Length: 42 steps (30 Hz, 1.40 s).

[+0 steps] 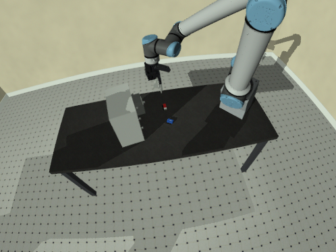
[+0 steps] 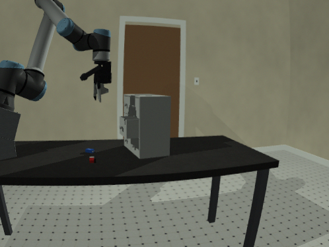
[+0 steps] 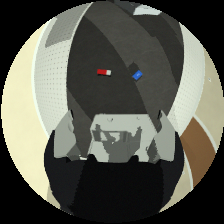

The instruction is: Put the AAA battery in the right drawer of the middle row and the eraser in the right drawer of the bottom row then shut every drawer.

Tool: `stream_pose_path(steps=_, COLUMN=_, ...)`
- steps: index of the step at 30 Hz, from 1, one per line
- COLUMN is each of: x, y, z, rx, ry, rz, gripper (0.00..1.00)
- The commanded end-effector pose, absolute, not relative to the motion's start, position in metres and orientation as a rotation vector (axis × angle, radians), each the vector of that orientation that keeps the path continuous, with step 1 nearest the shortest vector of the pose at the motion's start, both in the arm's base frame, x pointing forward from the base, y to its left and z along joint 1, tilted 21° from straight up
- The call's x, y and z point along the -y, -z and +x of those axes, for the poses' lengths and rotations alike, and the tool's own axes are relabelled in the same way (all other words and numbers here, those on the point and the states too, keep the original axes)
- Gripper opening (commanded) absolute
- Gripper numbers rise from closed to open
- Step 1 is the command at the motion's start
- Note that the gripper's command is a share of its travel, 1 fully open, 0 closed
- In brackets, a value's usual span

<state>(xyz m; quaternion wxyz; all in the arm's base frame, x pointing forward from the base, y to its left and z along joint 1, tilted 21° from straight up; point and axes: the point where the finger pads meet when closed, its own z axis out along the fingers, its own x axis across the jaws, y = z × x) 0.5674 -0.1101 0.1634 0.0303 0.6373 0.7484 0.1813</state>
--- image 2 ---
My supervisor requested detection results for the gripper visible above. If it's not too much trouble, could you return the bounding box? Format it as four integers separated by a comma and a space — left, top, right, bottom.
94, 61, 112, 102

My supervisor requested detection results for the grey chest of drawers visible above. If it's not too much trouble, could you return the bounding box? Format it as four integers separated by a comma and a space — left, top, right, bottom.
124, 94, 171, 159

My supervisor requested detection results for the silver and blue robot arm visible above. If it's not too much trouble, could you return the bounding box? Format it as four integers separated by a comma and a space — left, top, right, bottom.
0, 0, 111, 112

